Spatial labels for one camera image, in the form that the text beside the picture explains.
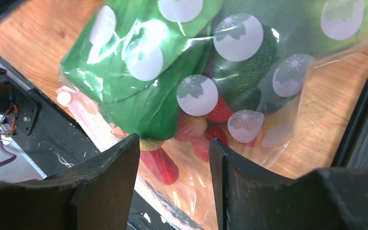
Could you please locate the clear zip top bag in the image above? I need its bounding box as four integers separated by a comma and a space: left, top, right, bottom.
57, 0, 368, 230

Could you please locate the pale green cabbage toy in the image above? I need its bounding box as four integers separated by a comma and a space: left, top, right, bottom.
302, 0, 368, 57

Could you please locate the red chili toy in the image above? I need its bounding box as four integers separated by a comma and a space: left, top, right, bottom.
139, 139, 179, 185

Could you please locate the green avocado toy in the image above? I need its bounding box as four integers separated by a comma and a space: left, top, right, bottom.
207, 23, 299, 115

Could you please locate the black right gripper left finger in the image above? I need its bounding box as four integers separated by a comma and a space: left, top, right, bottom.
0, 134, 140, 230

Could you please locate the green bok choy toy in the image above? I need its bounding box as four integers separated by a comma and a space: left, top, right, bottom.
60, 0, 223, 141

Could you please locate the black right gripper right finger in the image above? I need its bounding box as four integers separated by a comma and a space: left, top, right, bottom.
209, 138, 368, 230

